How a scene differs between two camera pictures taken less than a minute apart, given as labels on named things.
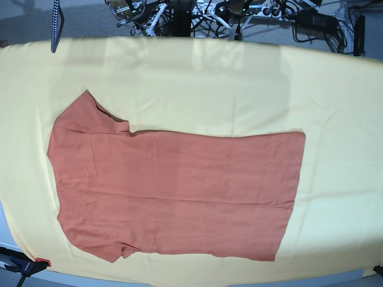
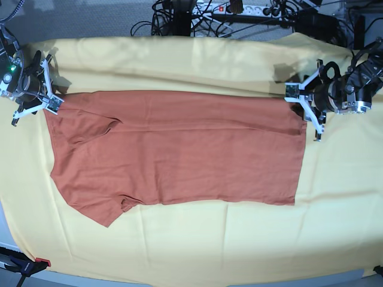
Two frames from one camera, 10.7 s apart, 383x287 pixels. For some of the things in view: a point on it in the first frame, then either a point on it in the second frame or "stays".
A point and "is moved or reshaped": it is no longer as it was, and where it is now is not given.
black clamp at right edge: x=379 y=269 stays
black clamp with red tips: x=22 y=264 stays
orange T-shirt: x=228 y=194 is moved or reshaped
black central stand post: x=181 y=23 stays
